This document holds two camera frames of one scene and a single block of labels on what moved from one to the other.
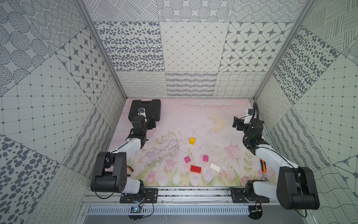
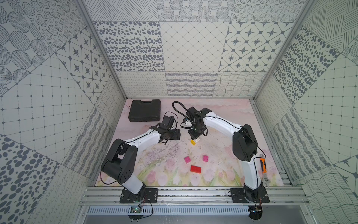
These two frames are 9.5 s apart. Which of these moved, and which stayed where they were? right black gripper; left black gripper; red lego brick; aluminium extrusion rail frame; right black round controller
Moved: left black gripper; right black gripper
Stayed: right black round controller; aluminium extrusion rail frame; red lego brick
